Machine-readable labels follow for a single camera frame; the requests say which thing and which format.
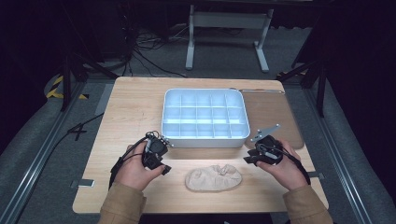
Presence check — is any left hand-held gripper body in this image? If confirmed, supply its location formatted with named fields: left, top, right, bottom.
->
left=141, top=131, right=171, bottom=171

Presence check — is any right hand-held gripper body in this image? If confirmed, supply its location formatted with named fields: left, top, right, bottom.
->
left=250, top=123, right=285, bottom=165

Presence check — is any beige sock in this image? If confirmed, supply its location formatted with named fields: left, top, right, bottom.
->
left=184, top=163, right=243, bottom=193

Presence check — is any white divided organizer box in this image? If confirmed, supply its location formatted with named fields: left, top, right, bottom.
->
left=161, top=88, right=251, bottom=149

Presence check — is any person's right hand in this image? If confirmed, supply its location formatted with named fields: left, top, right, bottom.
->
left=255, top=138, right=309, bottom=191

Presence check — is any person's left hand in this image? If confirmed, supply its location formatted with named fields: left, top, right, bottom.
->
left=114, top=141, right=167, bottom=191

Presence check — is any silver metal rod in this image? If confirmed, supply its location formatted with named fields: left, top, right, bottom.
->
left=229, top=88, right=286, bottom=95

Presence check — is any black tripod stand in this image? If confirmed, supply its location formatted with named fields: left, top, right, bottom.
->
left=60, top=0, right=120, bottom=113
left=276, top=46, right=329, bottom=119

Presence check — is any yellow black floor tape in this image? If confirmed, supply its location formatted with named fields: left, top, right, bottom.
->
left=46, top=75, right=90, bottom=101

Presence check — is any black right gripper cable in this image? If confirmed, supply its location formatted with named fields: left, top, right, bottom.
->
left=274, top=144, right=312, bottom=186

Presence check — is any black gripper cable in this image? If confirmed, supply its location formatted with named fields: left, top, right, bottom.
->
left=107, top=132, right=151, bottom=190
left=274, top=144, right=312, bottom=186

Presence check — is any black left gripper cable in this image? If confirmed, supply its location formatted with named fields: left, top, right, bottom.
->
left=107, top=132, right=151, bottom=190

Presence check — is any aluminium floor rail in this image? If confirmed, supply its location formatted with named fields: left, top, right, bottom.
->
left=0, top=80, right=86, bottom=224
left=303, top=88, right=375, bottom=224

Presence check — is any black floor cable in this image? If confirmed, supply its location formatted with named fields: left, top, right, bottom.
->
left=43, top=112, right=106, bottom=162

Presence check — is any bundle of black cables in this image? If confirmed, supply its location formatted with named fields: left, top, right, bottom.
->
left=120, top=27, right=189, bottom=78

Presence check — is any white metal table frame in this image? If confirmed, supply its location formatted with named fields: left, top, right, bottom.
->
left=185, top=4, right=275, bottom=74

